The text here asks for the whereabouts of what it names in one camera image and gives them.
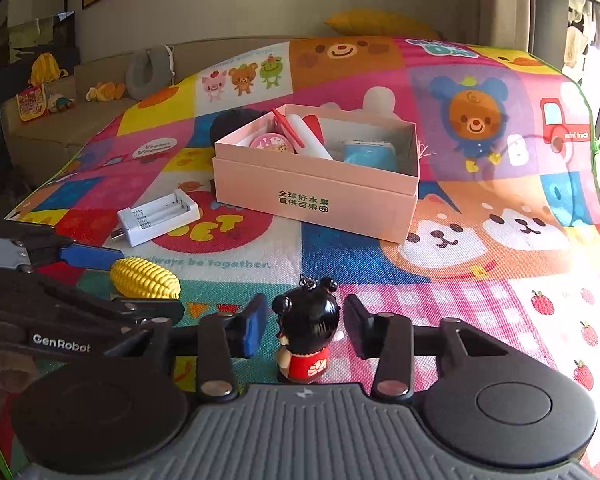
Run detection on pink cardboard box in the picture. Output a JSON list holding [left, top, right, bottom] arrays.
[[211, 104, 421, 245]]

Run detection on white battery charger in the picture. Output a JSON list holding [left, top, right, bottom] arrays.
[[111, 188, 201, 248]]

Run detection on colourful printed play mat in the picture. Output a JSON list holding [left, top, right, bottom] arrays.
[[0, 35, 600, 480]]

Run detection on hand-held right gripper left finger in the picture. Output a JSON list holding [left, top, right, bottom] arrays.
[[150, 294, 270, 396]]

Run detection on grey neck pillow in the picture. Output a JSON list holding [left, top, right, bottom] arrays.
[[126, 45, 175, 101]]

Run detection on red and yellow bag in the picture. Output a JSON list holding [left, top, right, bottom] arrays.
[[17, 82, 48, 122]]

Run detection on yellow plush toy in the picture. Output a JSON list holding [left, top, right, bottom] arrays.
[[29, 52, 65, 86]]

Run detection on yellow pillow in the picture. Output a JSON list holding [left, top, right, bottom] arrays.
[[325, 8, 441, 40]]

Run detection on white toy rocket red fins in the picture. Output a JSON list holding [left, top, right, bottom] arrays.
[[271, 108, 335, 162]]

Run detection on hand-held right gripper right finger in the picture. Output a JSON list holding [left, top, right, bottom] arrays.
[[342, 294, 486, 401]]

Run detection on pudding cup toy pink lid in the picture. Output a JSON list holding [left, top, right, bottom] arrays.
[[250, 132, 297, 155]]

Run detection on blue and white packet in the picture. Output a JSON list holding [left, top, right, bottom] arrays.
[[341, 140, 400, 178]]

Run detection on yellow corn toy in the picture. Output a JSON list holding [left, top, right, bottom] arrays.
[[110, 257, 182, 301]]

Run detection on orange plush toy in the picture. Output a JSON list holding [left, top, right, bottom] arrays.
[[86, 81, 127, 103]]

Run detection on beige sofa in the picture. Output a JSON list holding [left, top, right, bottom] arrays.
[[0, 35, 291, 183]]

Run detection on black-haired doll keychain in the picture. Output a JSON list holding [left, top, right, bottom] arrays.
[[271, 276, 342, 386]]

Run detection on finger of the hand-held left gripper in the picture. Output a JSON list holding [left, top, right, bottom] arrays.
[[0, 217, 126, 273], [27, 277, 186, 331]]

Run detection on dark glass cabinet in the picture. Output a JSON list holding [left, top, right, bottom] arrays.
[[0, 0, 77, 78]]

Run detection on person's left hand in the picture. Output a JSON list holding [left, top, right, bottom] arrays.
[[0, 347, 41, 413]]

